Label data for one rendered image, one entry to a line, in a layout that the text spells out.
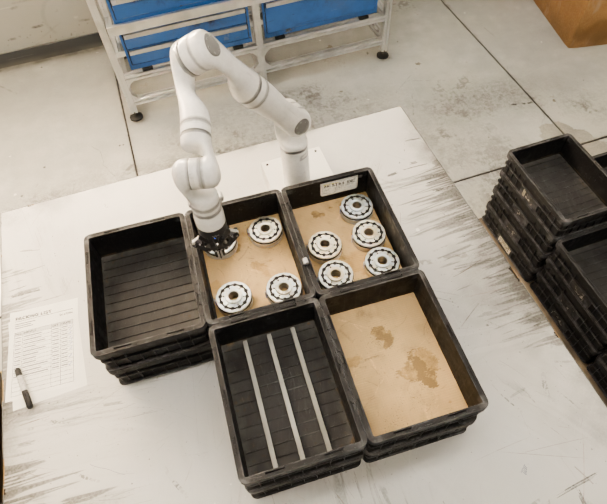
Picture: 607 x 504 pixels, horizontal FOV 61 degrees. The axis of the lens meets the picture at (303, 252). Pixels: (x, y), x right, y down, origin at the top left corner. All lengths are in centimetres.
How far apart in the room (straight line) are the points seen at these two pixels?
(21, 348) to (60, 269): 29
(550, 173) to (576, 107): 123
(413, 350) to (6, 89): 330
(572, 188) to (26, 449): 215
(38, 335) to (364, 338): 101
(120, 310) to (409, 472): 91
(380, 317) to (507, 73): 253
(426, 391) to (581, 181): 134
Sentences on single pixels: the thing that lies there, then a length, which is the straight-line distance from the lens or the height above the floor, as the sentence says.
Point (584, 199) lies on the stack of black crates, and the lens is 237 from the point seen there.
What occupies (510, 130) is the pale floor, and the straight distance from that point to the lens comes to 331.
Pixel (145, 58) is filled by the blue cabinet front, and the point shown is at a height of 37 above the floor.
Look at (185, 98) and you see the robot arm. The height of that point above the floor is 137.
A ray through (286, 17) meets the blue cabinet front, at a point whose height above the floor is 43.
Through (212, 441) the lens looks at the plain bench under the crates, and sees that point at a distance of 150.
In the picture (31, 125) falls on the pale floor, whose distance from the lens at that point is 367.
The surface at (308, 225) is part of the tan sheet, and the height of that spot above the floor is 83.
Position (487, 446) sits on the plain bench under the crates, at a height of 70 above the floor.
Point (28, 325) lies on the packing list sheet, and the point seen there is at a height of 70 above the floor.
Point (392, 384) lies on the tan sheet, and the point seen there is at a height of 83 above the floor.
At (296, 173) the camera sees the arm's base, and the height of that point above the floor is 85.
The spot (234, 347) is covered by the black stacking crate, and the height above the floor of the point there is 83.
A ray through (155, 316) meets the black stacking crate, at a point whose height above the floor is 83.
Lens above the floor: 213
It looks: 56 degrees down
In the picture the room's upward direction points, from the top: 4 degrees counter-clockwise
